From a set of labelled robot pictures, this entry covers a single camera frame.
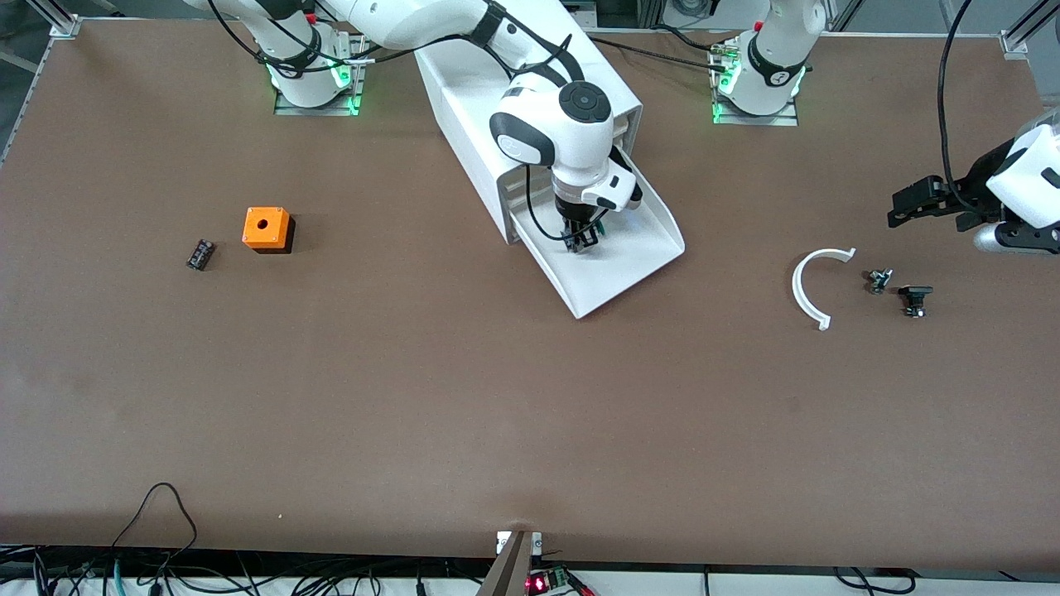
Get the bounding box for green push button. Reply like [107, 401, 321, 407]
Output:
[567, 217, 608, 252]

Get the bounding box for white curved plastic arc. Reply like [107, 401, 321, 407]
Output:
[792, 248, 857, 331]

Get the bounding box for aluminium corner profile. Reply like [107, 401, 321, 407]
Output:
[25, 0, 81, 38]
[1000, 0, 1060, 55]

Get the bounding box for orange box with hole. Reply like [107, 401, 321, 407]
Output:
[242, 207, 296, 255]

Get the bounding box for circuit board with red light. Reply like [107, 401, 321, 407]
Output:
[526, 565, 597, 596]

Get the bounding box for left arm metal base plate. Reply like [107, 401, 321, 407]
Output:
[711, 33, 800, 127]

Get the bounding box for black cable on table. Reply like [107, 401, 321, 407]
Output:
[586, 25, 738, 71]

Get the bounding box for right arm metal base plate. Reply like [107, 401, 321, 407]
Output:
[273, 21, 369, 117]

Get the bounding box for tangled black cables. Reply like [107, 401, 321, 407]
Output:
[0, 545, 498, 596]

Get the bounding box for looped black cable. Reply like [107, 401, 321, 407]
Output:
[112, 483, 200, 555]

